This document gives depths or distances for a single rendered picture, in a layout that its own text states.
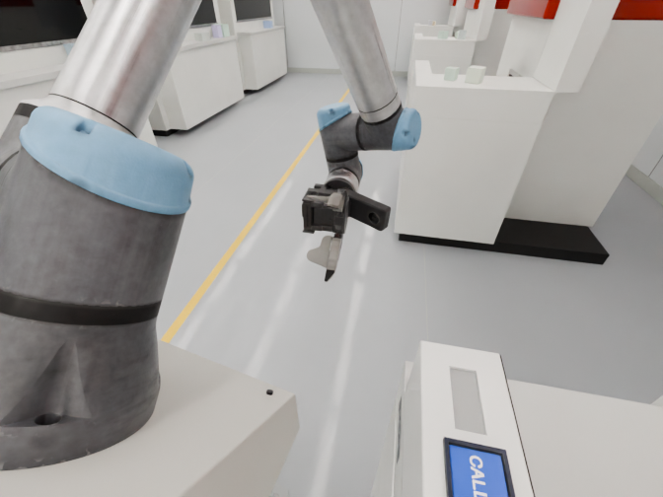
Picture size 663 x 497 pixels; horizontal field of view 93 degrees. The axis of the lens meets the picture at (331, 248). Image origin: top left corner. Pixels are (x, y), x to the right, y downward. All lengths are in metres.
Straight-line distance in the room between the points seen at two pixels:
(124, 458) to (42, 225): 0.17
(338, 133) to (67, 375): 0.57
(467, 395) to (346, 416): 1.04
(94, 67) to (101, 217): 0.21
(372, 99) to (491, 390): 0.46
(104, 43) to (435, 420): 0.51
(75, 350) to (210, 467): 0.13
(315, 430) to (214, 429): 1.07
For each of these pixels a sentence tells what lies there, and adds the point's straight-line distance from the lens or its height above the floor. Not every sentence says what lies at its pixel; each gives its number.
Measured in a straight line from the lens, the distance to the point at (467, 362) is 0.42.
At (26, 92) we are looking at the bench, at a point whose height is 0.81.
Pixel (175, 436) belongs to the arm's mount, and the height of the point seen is 1.02.
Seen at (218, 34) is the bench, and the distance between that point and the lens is 5.28.
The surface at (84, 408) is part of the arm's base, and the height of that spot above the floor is 1.08.
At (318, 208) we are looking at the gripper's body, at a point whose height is 1.00.
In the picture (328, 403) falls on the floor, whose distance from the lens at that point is 1.43.
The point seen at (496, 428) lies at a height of 0.96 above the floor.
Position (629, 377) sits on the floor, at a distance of 1.98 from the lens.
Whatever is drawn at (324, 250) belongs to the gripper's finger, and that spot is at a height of 0.93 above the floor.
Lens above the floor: 1.29
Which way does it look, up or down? 38 degrees down
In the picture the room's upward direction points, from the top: straight up
